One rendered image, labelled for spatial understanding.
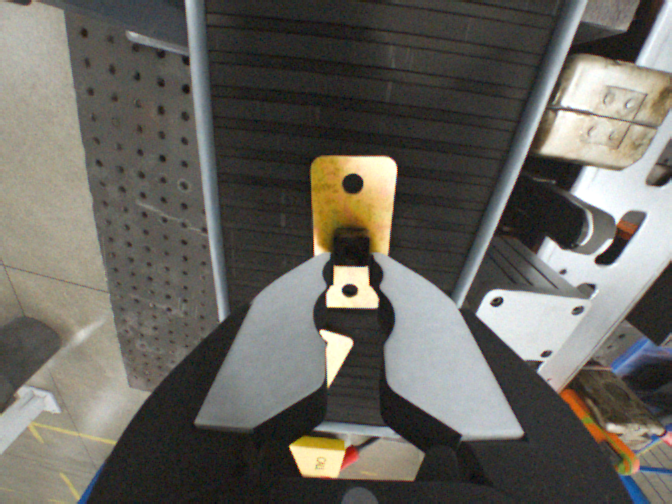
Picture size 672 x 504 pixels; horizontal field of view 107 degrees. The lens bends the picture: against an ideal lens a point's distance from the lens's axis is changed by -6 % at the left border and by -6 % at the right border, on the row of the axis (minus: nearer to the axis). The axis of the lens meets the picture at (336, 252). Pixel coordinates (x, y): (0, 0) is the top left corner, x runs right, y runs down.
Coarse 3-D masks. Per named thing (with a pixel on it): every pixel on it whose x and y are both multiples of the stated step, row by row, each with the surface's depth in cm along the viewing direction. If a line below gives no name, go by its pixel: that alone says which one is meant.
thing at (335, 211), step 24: (312, 168) 12; (336, 168) 12; (360, 168) 12; (384, 168) 12; (312, 192) 12; (336, 192) 12; (360, 192) 12; (384, 192) 12; (336, 216) 13; (360, 216) 13; (384, 216) 13; (336, 240) 12; (360, 240) 12; (384, 240) 13; (336, 264) 13; (360, 264) 13; (336, 288) 15; (360, 288) 15
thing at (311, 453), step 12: (300, 444) 25; (312, 444) 25; (324, 444) 25; (336, 444) 25; (300, 456) 25; (312, 456) 25; (324, 456) 25; (336, 456) 25; (300, 468) 27; (312, 468) 26; (324, 468) 26; (336, 468) 26
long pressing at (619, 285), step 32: (640, 32) 21; (640, 64) 22; (640, 160) 26; (576, 192) 27; (608, 192) 27; (640, 192) 27; (640, 224) 29; (544, 256) 31; (576, 256) 31; (640, 256) 31; (608, 288) 33; (640, 288) 33; (608, 320) 36; (576, 352) 39
